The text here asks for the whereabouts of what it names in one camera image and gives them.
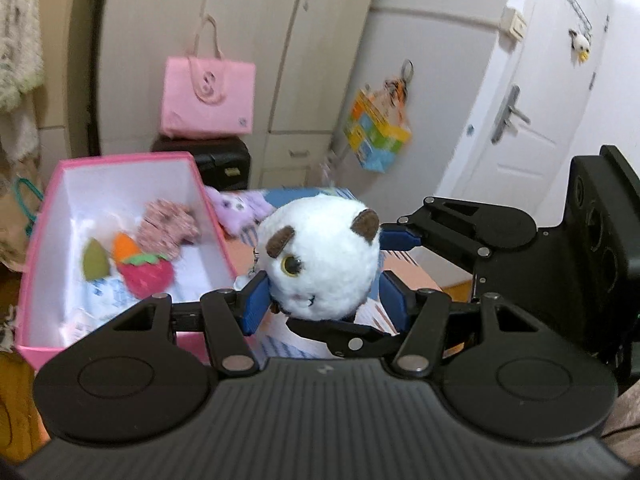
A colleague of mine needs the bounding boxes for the colourful gift bag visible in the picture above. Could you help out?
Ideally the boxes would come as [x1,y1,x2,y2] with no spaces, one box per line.
[342,60,415,173]

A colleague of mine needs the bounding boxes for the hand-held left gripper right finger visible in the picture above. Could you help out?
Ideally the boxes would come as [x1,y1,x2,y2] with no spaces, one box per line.
[377,270,531,378]

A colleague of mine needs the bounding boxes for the pink tote bag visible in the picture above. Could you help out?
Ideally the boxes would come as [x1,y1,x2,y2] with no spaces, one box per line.
[160,15,257,138]

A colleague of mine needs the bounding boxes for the orange carrot plush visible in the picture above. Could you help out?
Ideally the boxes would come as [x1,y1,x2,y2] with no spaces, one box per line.
[110,231,138,263]

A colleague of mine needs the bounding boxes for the white door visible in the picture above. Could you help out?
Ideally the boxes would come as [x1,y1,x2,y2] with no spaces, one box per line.
[435,0,616,231]

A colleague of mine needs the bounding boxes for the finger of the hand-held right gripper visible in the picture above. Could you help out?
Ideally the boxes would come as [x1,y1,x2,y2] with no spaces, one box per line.
[380,196,538,261]
[286,316,407,359]

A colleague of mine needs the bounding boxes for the pink cardboard box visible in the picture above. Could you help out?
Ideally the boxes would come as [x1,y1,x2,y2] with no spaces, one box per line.
[15,152,256,366]

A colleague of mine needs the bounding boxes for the beige wardrobe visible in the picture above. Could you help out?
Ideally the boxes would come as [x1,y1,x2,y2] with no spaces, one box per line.
[100,0,386,193]

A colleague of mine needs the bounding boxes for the purple plush toy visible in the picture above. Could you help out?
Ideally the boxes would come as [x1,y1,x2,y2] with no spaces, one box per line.
[205,186,276,238]

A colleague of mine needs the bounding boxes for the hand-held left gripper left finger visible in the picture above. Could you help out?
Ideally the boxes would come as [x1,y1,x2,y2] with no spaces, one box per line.
[112,272,273,376]

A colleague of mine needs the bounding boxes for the silver door handle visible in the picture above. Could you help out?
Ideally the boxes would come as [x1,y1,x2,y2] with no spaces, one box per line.
[490,85,532,145]

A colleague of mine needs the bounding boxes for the brown paper bag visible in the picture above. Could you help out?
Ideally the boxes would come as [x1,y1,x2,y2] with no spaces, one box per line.
[0,160,51,273]

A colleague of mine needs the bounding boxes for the pink floral cloth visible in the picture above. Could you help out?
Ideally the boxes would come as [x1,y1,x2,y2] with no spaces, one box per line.
[137,199,201,261]

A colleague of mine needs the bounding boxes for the printed white paper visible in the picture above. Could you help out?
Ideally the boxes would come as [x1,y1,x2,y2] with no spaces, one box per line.
[60,277,141,341]

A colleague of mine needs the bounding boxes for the red strawberry plush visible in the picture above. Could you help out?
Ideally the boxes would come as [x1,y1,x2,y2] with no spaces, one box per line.
[119,252,176,297]

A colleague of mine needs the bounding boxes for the beige light switch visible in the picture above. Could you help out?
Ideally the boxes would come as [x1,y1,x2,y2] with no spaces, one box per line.
[498,7,528,43]

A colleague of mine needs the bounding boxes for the white round plush toy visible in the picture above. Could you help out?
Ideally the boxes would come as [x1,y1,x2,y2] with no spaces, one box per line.
[252,197,383,321]

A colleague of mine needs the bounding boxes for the black suitcase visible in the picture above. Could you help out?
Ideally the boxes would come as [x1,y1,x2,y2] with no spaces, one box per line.
[152,135,251,191]

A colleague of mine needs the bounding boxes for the small duck plush pendant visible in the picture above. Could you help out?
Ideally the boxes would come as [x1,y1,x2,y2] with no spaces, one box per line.
[565,0,596,65]

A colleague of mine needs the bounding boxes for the green felt plush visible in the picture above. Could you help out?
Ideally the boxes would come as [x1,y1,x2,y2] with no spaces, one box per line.
[81,237,111,281]

